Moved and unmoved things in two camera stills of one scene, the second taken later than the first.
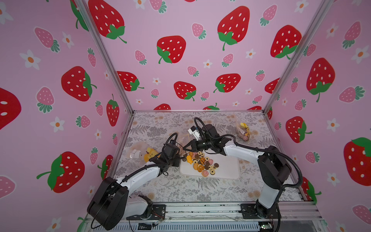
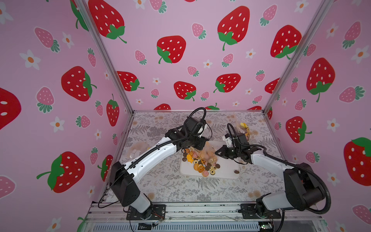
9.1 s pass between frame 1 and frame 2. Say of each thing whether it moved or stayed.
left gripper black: moved
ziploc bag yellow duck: moved
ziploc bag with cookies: stayed
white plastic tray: stayed
